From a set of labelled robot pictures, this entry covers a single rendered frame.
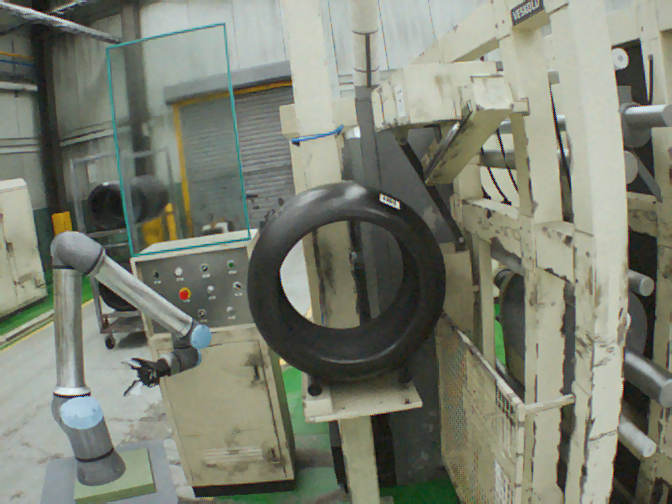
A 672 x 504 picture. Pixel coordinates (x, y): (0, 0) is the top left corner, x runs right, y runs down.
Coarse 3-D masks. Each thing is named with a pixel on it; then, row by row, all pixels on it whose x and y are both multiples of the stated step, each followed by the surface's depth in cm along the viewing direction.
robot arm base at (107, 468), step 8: (112, 448) 164; (104, 456) 159; (112, 456) 163; (120, 456) 169; (80, 464) 157; (88, 464) 157; (96, 464) 157; (104, 464) 159; (112, 464) 162; (120, 464) 164; (80, 472) 157; (88, 472) 156; (96, 472) 156; (104, 472) 158; (112, 472) 159; (120, 472) 162; (80, 480) 157; (88, 480) 156; (96, 480) 156; (104, 480) 157; (112, 480) 159
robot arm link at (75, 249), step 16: (64, 240) 164; (80, 240) 164; (64, 256) 163; (80, 256) 162; (96, 256) 165; (96, 272) 167; (112, 272) 170; (128, 272) 177; (112, 288) 173; (128, 288) 174; (144, 288) 179; (144, 304) 179; (160, 304) 183; (160, 320) 184; (176, 320) 187; (192, 320) 193; (192, 336) 191; (208, 336) 195
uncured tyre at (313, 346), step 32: (320, 192) 155; (352, 192) 155; (384, 192) 159; (288, 224) 153; (320, 224) 152; (384, 224) 153; (416, 224) 156; (256, 256) 156; (416, 256) 155; (256, 288) 156; (416, 288) 186; (256, 320) 160; (288, 320) 186; (384, 320) 188; (416, 320) 159; (288, 352) 159; (320, 352) 184; (352, 352) 186; (384, 352) 160
